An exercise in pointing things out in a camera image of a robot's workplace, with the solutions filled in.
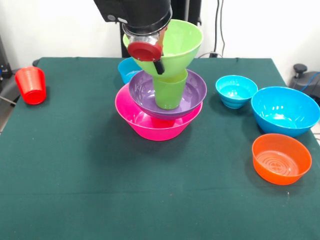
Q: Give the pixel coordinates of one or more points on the small cyan ribbed bowl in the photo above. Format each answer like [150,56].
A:
[236,91]

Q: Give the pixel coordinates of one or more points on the grey chair base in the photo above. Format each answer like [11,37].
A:
[7,87]

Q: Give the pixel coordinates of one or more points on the black equipment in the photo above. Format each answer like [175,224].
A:
[3,65]

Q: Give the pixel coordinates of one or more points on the lime green bowl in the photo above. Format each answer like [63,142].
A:
[182,42]

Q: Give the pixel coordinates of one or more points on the black knob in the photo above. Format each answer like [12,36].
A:
[300,68]

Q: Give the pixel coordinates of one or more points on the large blue bowl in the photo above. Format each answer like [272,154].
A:
[282,112]

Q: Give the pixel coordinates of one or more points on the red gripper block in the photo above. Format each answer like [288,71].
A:
[145,51]

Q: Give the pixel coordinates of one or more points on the dark green table cloth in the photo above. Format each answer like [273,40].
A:
[75,187]

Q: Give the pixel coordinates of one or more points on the purple bowl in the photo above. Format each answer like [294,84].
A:
[195,92]

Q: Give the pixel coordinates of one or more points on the green cup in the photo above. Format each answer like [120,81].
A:
[170,95]

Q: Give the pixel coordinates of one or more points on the blue straight-sided bowl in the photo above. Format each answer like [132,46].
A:
[126,70]

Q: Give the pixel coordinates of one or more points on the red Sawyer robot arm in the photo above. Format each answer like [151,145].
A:
[140,15]

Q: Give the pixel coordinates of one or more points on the large pink bowl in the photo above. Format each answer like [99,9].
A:
[155,130]

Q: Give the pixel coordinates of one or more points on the red ribbed cup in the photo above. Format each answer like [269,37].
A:
[31,85]

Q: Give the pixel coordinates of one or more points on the orange bowl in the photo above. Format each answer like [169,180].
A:
[281,162]

